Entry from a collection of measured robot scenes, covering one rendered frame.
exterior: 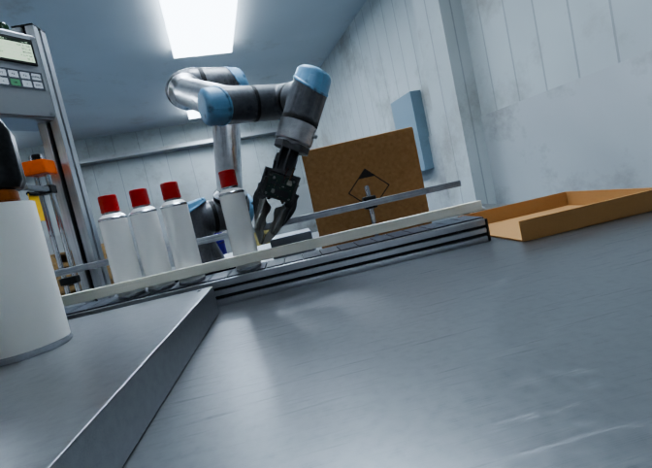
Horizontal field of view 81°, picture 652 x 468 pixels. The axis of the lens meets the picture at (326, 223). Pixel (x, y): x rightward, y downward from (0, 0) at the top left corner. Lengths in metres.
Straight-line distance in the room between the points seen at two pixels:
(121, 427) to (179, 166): 7.20
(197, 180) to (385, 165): 6.56
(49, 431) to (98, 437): 0.03
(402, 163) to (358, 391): 0.77
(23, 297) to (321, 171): 0.70
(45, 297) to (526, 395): 0.53
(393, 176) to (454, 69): 1.99
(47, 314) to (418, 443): 0.47
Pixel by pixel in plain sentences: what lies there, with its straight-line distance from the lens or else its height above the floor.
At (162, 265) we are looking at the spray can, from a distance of 0.83.
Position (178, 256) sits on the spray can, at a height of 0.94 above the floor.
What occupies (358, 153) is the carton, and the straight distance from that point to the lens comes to 1.02.
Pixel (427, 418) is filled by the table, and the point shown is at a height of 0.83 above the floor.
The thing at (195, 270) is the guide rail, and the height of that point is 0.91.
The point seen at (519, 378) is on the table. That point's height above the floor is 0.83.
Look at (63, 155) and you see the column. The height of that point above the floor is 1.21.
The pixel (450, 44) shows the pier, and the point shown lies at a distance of 3.00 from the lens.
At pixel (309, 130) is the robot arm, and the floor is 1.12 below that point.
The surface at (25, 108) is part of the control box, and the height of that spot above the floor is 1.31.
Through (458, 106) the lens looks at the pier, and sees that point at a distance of 2.89.
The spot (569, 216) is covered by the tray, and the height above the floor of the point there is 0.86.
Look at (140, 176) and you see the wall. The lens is 7.56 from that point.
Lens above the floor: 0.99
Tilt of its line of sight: 4 degrees down
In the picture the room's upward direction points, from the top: 12 degrees counter-clockwise
